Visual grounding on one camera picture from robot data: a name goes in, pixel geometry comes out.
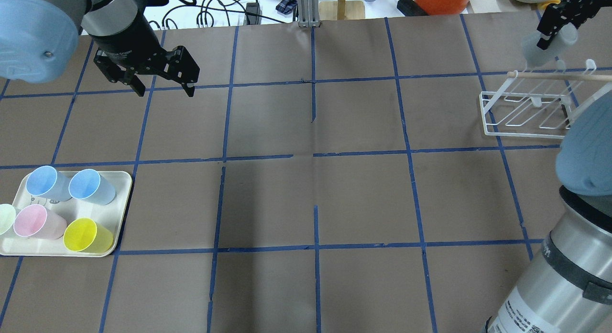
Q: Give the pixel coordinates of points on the beige serving tray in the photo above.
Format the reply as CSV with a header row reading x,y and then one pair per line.
x,y
111,216

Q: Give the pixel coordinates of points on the pale green plastic cup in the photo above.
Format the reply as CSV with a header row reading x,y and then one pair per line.
x,y
8,213

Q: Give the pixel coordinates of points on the pink plastic cup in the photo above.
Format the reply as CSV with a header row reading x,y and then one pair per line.
x,y
38,222

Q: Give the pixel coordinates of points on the black power adapter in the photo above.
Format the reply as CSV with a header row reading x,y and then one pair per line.
x,y
410,8

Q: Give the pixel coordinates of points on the aluminium frame post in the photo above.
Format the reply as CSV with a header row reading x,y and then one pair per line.
x,y
308,13

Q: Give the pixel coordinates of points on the blue cup back right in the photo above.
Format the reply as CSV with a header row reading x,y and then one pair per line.
x,y
91,186

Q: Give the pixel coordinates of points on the white wire cup rack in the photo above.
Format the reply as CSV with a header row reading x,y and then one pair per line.
x,y
530,110

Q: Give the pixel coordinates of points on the grey plastic cup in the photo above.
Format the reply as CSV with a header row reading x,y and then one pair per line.
x,y
537,57

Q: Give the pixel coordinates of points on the wooden mug tree stand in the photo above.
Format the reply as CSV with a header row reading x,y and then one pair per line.
x,y
341,10

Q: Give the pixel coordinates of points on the orange cylindrical container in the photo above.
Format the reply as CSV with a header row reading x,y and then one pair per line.
x,y
442,7

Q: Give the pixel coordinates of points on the yellow plastic cup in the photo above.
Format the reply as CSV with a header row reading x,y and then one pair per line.
x,y
85,235

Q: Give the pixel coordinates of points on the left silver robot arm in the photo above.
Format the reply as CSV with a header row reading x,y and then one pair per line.
x,y
39,37

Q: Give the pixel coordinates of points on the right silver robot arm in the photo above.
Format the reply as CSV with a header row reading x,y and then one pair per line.
x,y
567,286

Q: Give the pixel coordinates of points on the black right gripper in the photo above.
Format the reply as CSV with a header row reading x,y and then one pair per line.
x,y
570,11

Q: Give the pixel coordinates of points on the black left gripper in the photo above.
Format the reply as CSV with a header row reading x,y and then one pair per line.
x,y
128,41

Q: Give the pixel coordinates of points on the blue cup back left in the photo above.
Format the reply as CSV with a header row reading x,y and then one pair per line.
x,y
48,183

